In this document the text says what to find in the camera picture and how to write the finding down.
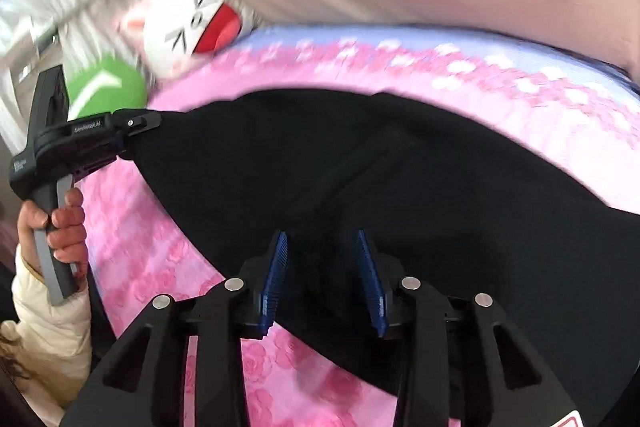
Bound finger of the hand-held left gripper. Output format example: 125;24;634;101
112;109;164;160

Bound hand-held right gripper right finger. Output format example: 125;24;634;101
354;229;583;427

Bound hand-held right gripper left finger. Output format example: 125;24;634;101
60;229;291;427

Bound black pants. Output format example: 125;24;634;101
131;89;640;404

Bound person's left forearm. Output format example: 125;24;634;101
12;247;94;414

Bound person's left hand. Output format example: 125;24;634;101
19;187;89;279

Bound green cushion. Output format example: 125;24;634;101
67;57;149;122

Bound pink rose bedsheet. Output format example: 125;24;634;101
80;24;640;427

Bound cat face pillow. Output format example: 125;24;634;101
120;0;257;78

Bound metal window rail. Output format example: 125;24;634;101
0;0;147;55

